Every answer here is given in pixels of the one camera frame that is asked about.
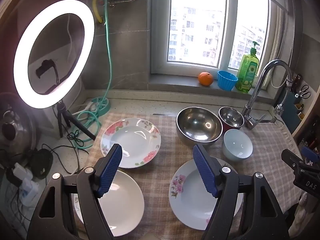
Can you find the plain white leaf plate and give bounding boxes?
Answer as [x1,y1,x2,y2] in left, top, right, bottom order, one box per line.
[71,169,145,237]

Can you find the pink flower white plate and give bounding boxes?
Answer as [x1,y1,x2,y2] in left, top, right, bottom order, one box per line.
[168,156,245,231]

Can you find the light blue ceramic bowl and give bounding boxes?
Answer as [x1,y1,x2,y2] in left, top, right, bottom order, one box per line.
[222,129,253,161]

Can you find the red steel bowl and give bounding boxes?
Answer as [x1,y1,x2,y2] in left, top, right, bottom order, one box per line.
[218,106,245,133]

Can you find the large steel bowl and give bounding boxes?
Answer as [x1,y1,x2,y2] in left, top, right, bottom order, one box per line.
[176,107,223,147]

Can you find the red rose floral plate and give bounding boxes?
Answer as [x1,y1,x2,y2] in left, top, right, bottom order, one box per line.
[100,118,161,168]

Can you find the white charger plugs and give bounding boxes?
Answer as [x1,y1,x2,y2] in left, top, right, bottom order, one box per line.
[13,163,39,206]

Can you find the plaid pink cloth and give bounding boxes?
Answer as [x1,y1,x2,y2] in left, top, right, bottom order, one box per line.
[75,112,304,240]

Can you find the black oval device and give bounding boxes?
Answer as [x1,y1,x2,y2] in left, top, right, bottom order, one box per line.
[29,148,53,179]

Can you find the dark teal knife holder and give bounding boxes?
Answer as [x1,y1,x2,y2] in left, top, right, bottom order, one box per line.
[281,92,302,134]

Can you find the chrome faucet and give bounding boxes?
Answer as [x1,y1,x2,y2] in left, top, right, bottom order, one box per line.
[241,59,293,130]

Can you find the scissors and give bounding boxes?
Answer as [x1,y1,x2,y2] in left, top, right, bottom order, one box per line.
[298,84,311,99]

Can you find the black tripod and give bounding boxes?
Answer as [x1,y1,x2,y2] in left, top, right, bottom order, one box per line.
[52,101,97,141]

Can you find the teal power strip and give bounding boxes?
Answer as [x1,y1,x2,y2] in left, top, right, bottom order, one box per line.
[90,97,111,116]

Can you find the blue plastic cup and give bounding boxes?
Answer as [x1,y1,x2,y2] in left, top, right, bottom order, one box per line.
[217,70,238,91]

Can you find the green dish soap bottle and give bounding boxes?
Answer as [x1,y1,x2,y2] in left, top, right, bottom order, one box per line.
[235,41,259,93]

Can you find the orange fruit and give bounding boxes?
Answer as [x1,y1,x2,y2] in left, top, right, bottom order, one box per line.
[197,72,214,87]

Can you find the teal cable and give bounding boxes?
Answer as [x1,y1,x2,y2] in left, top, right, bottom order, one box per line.
[67,0,113,152]

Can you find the white ring light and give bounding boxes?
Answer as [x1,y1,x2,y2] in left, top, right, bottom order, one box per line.
[13,0,95,109]

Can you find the white window frame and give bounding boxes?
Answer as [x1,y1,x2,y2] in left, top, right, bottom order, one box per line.
[151,0,288,77]

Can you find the yellow gas hose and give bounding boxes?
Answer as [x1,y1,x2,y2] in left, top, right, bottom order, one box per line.
[92,0,105,23]

